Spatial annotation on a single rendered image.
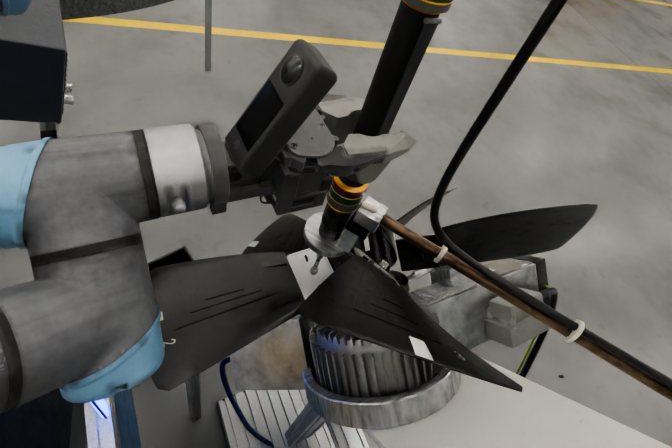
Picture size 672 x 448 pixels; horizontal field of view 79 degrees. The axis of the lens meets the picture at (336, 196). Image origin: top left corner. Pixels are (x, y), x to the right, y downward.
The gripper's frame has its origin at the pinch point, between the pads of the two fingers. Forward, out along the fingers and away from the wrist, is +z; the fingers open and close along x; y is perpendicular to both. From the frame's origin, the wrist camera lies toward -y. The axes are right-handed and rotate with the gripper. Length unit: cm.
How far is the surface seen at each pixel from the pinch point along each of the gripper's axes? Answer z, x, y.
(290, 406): 11, 0, 142
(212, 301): -18.7, -0.9, 32.5
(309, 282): -4.1, 1.1, 31.8
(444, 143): 177, -118, 150
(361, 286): -5.7, 11.0, 13.4
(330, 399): -5.7, 16.8, 39.4
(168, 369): -26.2, 6.7, 31.5
